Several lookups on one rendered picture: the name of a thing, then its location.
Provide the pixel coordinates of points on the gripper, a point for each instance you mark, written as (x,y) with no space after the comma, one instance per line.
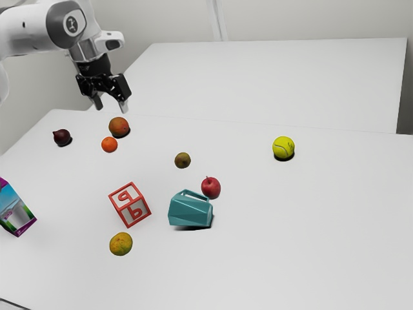
(98,72)

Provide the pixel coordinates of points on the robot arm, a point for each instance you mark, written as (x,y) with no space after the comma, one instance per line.
(32,29)

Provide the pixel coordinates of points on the teal faceted mug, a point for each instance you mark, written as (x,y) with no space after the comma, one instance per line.
(188,210)

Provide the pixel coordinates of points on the orange-red round fruit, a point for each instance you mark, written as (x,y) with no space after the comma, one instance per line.
(118,126)

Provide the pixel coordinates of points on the orange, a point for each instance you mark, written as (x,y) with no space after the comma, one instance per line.
(109,144)

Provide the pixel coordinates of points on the dark red fruit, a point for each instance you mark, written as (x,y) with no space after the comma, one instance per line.
(61,136)

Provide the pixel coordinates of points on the small green-brown fruit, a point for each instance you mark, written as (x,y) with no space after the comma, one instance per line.
(182,160)

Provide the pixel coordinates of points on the red letter block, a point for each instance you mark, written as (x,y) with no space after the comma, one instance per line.
(129,204)

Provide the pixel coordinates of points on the red apple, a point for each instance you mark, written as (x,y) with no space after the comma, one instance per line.
(211,187)

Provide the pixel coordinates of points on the purple milk carton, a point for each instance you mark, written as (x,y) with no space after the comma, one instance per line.
(14,210)

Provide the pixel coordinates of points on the yellow-orange mottled fruit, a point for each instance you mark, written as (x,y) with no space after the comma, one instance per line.
(121,244)

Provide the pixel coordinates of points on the yellow tennis ball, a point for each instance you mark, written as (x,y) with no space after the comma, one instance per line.
(283,147)

